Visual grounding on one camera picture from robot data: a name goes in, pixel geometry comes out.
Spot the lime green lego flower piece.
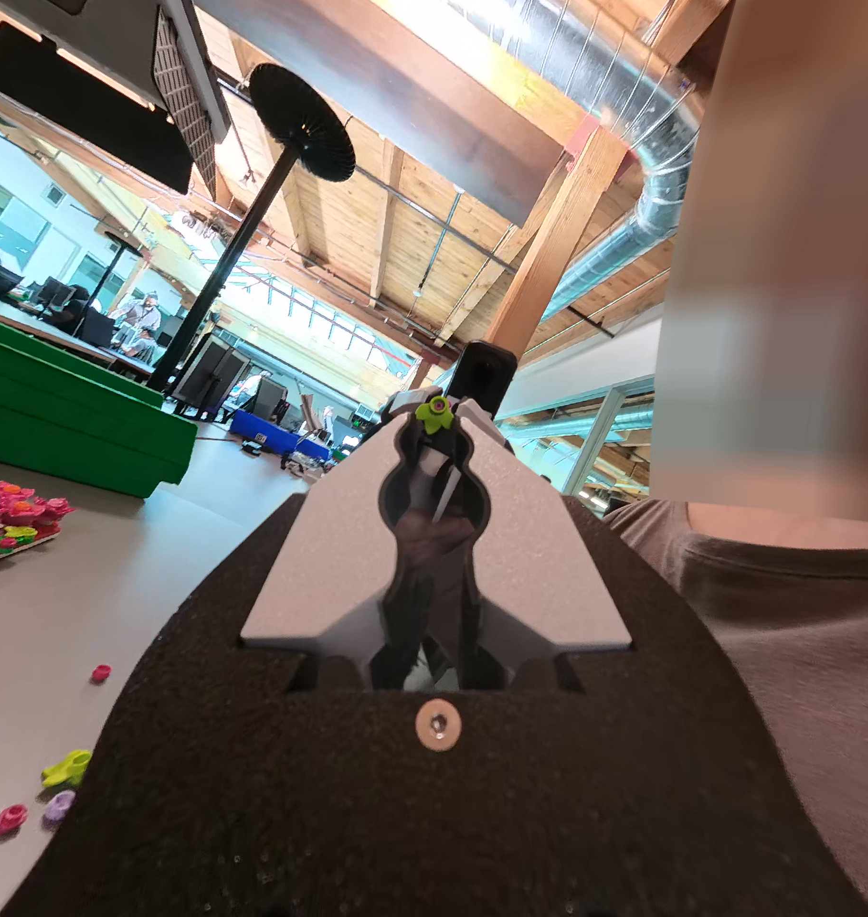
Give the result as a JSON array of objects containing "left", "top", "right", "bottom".
[{"left": 414, "top": 395, "right": 455, "bottom": 435}]

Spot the pink red lego heart build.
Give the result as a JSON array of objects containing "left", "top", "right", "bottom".
[{"left": 0, "top": 479, "right": 76, "bottom": 568}]

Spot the black computer monitor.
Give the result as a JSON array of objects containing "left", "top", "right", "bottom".
[
  {"left": 172, "top": 333, "right": 249, "bottom": 420},
  {"left": 251, "top": 376, "right": 288, "bottom": 423}
]

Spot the overhead softbox light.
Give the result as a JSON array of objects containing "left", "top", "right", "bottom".
[{"left": 0, "top": 0, "right": 230, "bottom": 195}]

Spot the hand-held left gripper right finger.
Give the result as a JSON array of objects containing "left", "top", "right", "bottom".
[{"left": 462, "top": 416, "right": 634, "bottom": 690}]

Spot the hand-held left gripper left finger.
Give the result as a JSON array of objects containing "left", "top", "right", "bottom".
[{"left": 238, "top": 412, "right": 413, "bottom": 690}]

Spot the lime green lego leaf piece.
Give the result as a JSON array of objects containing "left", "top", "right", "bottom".
[{"left": 42, "top": 749, "right": 93, "bottom": 789}]

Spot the blue plastic bin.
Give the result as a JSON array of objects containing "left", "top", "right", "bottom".
[{"left": 229, "top": 410, "right": 331, "bottom": 459}]

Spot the person's torso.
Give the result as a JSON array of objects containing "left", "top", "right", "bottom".
[{"left": 601, "top": 498, "right": 868, "bottom": 917}]

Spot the green plastic bin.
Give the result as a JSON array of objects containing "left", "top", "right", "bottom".
[
  {"left": 0, "top": 397, "right": 199, "bottom": 499},
  {"left": 0, "top": 312, "right": 164, "bottom": 408}
]

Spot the background office desk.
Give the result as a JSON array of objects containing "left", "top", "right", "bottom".
[{"left": 0, "top": 290, "right": 155, "bottom": 374}]

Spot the silver ventilation duct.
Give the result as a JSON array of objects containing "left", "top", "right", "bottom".
[{"left": 448, "top": 0, "right": 714, "bottom": 323}]

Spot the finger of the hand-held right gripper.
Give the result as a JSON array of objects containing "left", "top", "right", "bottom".
[
  {"left": 457, "top": 399, "right": 515, "bottom": 456},
  {"left": 381, "top": 390, "right": 434, "bottom": 430}
]

